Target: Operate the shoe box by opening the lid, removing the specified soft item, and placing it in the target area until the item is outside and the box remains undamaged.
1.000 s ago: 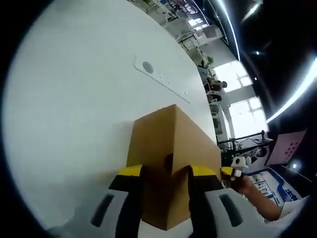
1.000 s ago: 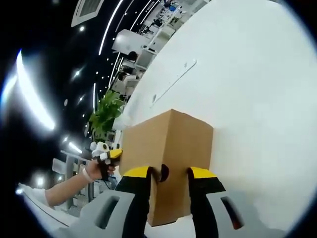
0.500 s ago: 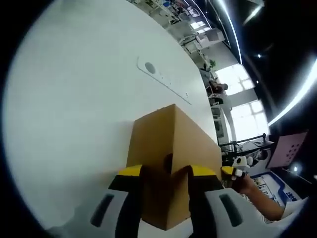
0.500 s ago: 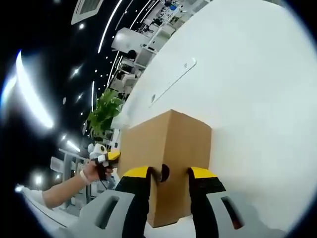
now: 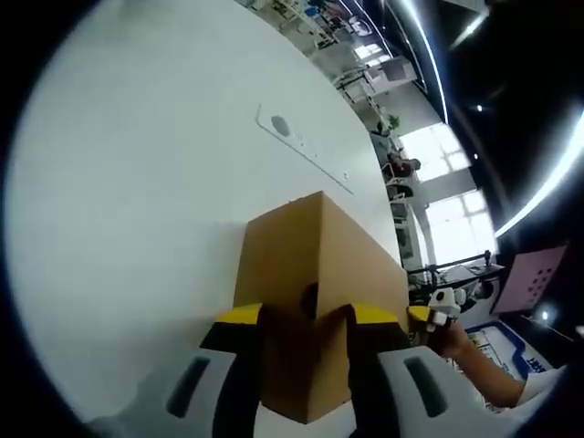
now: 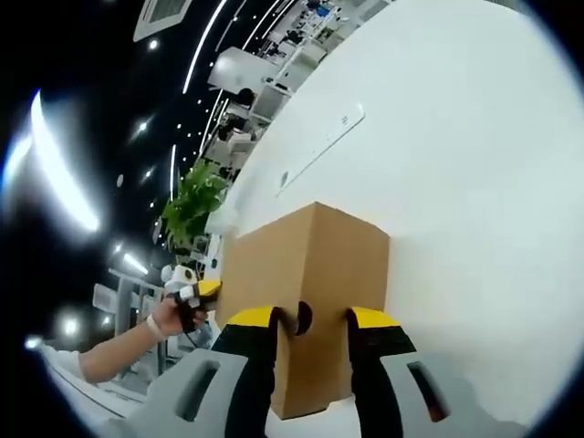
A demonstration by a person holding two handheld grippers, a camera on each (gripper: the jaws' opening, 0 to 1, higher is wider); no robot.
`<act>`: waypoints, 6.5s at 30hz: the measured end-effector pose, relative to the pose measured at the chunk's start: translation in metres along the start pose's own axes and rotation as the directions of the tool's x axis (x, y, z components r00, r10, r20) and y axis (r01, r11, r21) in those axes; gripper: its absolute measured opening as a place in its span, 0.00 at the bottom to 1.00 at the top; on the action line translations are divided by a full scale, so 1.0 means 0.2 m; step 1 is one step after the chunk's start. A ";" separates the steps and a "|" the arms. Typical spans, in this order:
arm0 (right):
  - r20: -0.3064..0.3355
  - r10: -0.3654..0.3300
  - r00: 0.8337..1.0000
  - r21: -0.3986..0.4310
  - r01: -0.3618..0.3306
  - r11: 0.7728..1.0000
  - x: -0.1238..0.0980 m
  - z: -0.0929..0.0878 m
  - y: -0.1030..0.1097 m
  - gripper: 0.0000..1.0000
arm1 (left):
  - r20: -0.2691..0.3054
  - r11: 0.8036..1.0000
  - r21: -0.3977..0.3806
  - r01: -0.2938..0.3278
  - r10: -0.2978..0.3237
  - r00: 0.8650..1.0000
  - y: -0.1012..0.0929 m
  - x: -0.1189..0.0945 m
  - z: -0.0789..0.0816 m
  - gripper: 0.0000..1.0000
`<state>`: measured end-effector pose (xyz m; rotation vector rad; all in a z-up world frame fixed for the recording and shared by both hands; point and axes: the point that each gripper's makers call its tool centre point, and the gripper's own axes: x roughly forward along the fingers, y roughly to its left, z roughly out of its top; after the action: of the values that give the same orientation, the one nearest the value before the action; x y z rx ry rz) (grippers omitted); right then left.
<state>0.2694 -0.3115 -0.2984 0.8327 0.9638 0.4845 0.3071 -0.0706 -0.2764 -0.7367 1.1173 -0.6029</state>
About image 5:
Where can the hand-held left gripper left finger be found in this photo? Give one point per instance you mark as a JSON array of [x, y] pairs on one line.
[[228, 365]]

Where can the person's right hand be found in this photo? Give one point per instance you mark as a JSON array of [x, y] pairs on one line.
[[454, 342]]

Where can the person's white shirt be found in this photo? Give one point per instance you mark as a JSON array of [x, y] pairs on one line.
[[547, 388]]

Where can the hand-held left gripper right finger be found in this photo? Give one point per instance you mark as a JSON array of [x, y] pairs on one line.
[[388, 378]]

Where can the pink dotted board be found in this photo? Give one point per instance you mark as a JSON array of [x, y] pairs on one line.
[[524, 283]]

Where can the small potted plant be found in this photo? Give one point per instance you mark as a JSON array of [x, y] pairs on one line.
[[394, 121]]

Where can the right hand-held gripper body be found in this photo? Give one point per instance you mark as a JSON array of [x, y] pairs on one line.
[[447, 301]]

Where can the black metal frame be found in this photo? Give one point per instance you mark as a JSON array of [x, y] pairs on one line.
[[433, 274]]

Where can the brown cardboard shoe box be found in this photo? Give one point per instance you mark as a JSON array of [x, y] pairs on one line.
[[283, 255]]

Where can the grey table grommet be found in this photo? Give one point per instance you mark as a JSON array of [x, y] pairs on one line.
[[280, 125]]

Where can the blue white banner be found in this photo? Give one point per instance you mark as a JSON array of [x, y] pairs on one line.
[[506, 347]]

